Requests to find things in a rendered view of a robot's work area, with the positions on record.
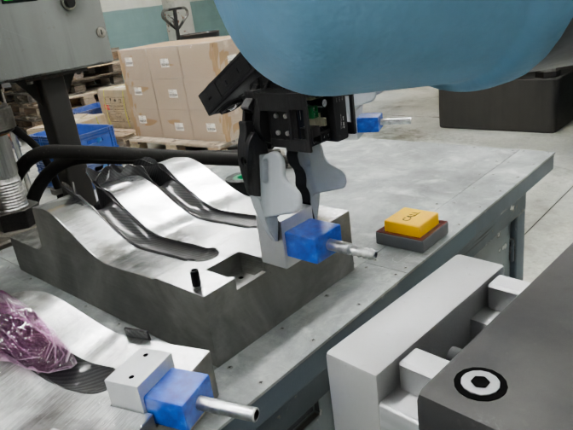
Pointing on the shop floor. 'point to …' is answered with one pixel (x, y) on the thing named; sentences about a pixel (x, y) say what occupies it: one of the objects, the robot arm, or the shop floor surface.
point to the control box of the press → (53, 67)
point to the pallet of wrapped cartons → (178, 93)
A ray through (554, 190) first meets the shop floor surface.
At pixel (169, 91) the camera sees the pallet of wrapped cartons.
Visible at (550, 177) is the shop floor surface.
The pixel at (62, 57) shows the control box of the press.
